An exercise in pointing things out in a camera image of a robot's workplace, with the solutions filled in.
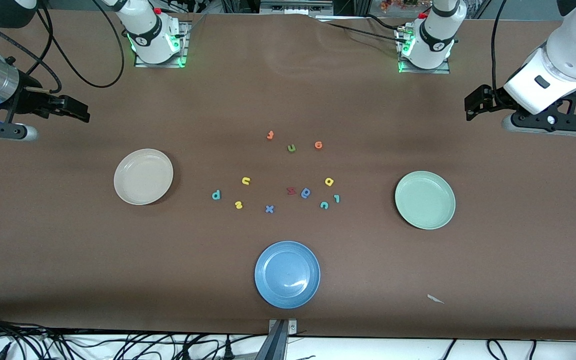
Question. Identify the black camera pole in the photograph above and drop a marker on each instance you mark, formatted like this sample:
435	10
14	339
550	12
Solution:
274	346

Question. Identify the grey metal frame box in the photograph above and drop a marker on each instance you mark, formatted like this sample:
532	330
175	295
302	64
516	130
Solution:
295	7

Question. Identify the blue plate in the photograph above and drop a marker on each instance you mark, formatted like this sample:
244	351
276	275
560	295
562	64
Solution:
288	275

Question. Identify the small white paper scrap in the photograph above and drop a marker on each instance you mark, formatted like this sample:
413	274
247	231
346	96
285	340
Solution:
435	299

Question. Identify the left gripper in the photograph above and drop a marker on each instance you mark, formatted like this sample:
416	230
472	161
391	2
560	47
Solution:
494	98

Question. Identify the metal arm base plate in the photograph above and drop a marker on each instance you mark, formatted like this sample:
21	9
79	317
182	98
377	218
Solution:
158	65
423	71

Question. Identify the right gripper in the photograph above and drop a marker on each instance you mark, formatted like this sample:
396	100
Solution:
29	99

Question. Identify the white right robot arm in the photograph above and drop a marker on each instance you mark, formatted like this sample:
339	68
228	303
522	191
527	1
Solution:
148	30

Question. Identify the yellow foam letter a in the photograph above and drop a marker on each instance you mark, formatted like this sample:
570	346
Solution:
329	181

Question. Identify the pale green plate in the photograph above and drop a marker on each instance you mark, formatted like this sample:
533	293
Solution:
425	200

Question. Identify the yellow foam letter n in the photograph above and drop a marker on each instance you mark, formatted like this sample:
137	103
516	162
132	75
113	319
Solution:
246	181

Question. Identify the red foam letter z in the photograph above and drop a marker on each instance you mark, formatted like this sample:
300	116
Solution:
291	190

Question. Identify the brown table cover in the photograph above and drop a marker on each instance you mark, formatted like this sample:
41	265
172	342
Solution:
68	250

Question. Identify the teal foam letter p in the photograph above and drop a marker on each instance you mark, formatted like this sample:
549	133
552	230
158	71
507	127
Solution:
216	195

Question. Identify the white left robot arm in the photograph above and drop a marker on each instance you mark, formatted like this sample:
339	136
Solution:
435	35

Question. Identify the blue letter p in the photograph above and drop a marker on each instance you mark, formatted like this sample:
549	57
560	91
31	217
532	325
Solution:
306	193

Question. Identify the beige brown plate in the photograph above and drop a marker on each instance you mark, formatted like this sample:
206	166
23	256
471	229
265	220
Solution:
143	177

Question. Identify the small metal bracket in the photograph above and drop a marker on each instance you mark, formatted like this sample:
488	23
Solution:
292	327

